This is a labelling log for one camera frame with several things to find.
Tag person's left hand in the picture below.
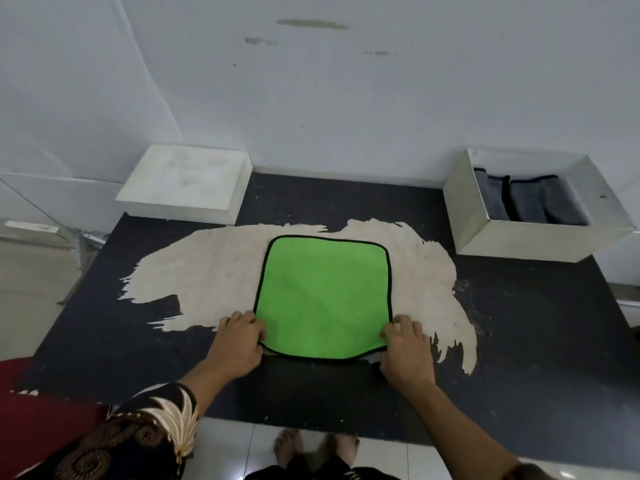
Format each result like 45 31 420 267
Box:
205 310 269 381

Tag person's right hand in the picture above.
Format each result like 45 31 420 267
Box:
378 314 437 395

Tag white box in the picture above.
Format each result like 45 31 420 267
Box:
442 147 637 264

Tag white box lid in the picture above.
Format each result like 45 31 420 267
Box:
115 143 253 227

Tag person's left forearm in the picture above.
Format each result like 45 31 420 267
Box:
179 363 247 431

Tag person's right forearm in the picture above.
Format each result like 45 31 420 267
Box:
399 379 523 480

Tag person's left foot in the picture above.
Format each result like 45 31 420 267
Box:
273 428 304 468

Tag person's foot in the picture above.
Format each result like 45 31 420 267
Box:
273 428 304 468
319 433 361 471

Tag person's right foot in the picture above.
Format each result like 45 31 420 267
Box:
319 433 361 471

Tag person's dark trousers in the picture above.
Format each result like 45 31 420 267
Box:
245 454 401 480

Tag person's patterned left sleeve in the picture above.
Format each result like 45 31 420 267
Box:
19 382 201 480

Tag person's patterned sleeve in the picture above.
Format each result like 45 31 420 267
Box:
19 382 201 480
515 462 561 480

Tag person's patterned right sleeve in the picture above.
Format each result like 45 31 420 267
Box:
515 462 561 480

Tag red chair with metal legs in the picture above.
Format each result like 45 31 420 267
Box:
0 358 111 480

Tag metal bracket frame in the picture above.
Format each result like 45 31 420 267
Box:
0 219 109 305

